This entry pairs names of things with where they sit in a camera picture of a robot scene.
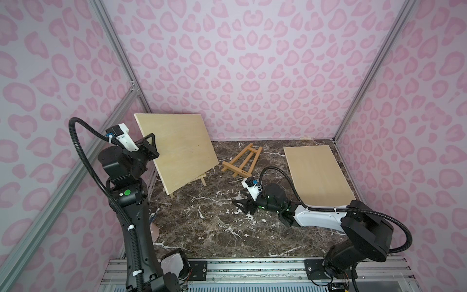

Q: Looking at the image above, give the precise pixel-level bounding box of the black mounting plate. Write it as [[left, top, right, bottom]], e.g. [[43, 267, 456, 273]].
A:
[[304, 258, 332, 282], [187, 260, 207, 282]]

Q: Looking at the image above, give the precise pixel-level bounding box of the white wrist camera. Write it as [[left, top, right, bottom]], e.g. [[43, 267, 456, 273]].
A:
[[106, 123, 139, 152], [242, 176, 262, 201]]

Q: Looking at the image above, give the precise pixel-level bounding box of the black corrugated cable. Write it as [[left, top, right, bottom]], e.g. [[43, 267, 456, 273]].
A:
[[258, 166, 413, 254], [68, 117, 145, 292]]

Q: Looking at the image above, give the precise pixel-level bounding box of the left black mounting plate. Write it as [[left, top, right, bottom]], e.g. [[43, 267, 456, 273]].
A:
[[187, 260, 207, 282]]

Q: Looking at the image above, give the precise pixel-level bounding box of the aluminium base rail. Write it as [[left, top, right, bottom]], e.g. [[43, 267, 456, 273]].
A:
[[96, 256, 422, 292]]

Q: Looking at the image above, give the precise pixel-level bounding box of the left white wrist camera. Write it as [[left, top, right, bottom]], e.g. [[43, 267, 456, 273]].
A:
[[106, 123, 139, 152]]

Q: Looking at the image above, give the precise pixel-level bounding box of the light wooden board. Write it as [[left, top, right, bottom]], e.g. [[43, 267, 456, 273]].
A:
[[284, 146, 355, 207], [135, 113, 219, 195]]

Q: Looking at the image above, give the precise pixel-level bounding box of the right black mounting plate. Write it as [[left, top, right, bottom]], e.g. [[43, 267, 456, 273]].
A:
[[304, 258, 332, 282]]

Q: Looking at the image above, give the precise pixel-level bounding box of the left diagonal aluminium strut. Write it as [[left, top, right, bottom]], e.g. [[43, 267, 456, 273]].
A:
[[1, 88, 140, 291]]

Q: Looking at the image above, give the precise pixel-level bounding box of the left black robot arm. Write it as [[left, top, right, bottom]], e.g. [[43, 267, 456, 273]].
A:
[[98, 132, 181, 292]]

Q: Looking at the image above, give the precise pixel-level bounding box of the left black corrugated cable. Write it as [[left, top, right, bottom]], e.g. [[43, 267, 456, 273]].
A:
[[68, 117, 145, 292]]

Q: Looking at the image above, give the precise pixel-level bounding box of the right corner aluminium profile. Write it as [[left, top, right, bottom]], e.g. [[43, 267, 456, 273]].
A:
[[333, 0, 419, 144]]

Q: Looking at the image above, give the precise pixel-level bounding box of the bundle of coloured pencils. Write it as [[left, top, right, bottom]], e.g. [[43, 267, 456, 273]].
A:
[[150, 208, 161, 223]]

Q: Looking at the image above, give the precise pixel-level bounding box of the wooden easel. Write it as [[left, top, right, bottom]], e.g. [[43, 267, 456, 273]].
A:
[[169, 174, 207, 199], [221, 143, 263, 178]]

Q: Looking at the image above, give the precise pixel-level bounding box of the corner aluminium profile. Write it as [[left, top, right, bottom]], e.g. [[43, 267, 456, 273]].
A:
[[89, 0, 152, 113], [333, 0, 419, 144]]

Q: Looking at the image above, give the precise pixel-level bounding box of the left corner aluminium profile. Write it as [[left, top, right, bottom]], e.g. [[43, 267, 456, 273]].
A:
[[89, 0, 152, 113]]

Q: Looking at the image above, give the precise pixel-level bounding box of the right black corrugated cable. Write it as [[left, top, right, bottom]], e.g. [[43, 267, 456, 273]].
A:
[[258, 166, 413, 254]]

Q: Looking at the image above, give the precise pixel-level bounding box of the pink pencil cup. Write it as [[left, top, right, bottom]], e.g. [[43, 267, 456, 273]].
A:
[[150, 223, 160, 243]]

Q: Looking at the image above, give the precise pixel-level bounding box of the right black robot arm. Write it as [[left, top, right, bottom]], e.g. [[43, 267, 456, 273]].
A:
[[232, 182, 394, 279]]

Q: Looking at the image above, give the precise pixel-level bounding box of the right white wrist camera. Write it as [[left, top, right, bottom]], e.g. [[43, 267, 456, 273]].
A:
[[242, 176, 262, 201]]

